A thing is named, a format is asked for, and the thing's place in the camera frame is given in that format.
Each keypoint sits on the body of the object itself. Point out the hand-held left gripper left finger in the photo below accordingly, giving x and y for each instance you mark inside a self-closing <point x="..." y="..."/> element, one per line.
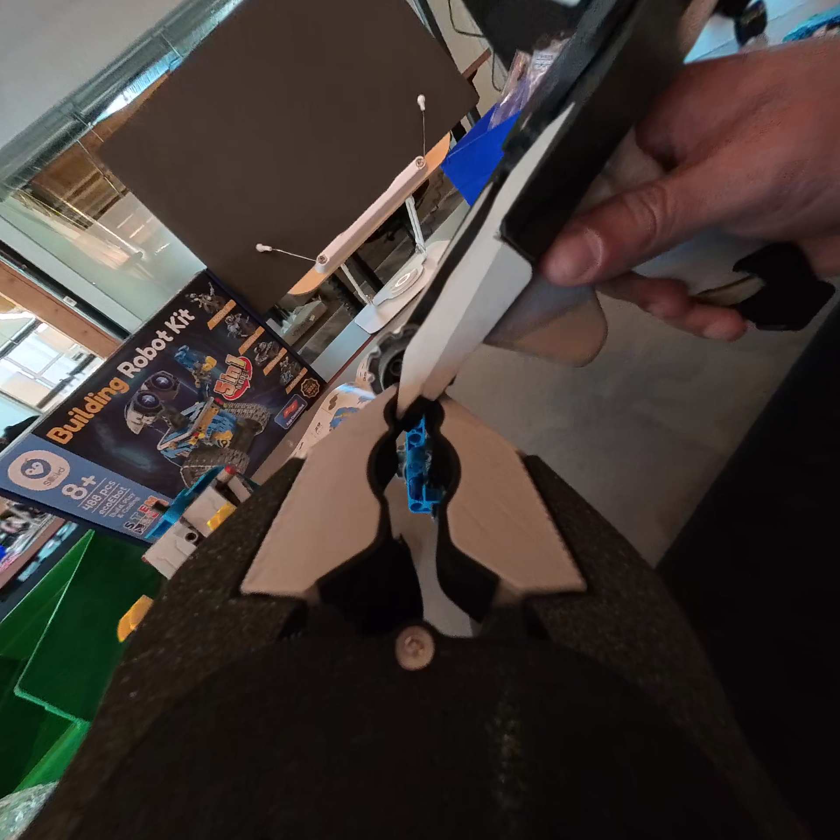
<point x="315" y="518"/>

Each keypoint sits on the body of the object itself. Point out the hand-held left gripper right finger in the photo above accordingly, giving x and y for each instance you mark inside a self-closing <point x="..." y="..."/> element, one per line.
<point x="512" y="518"/>

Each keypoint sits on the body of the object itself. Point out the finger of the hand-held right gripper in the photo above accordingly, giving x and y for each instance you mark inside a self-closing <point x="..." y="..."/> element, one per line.
<point x="472" y="282"/>

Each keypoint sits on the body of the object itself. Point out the blue toy building beam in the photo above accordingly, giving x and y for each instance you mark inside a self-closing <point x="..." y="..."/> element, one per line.
<point x="420" y="466"/>

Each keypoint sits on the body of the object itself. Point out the large black toy wheel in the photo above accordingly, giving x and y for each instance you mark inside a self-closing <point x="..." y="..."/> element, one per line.
<point x="387" y="364"/>

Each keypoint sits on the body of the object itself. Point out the person's right hand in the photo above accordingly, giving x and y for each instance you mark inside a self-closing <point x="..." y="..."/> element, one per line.
<point x="741" y="151"/>

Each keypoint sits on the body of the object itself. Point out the blue grey toy robot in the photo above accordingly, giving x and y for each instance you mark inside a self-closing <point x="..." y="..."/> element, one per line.
<point x="197" y="518"/>

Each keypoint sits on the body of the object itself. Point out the blue plastic bin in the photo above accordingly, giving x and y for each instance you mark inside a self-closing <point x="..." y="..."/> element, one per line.
<point x="476" y="157"/>

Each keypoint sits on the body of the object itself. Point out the robot kit cardboard box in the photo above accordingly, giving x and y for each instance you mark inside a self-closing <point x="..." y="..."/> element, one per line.
<point x="151" y="407"/>

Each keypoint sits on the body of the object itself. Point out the dark divider panel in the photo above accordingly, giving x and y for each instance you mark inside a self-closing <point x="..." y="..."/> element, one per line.
<point x="275" y="131"/>

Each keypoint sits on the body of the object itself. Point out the green plastic bin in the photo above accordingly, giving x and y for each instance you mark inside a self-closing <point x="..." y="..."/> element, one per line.
<point x="72" y="623"/>

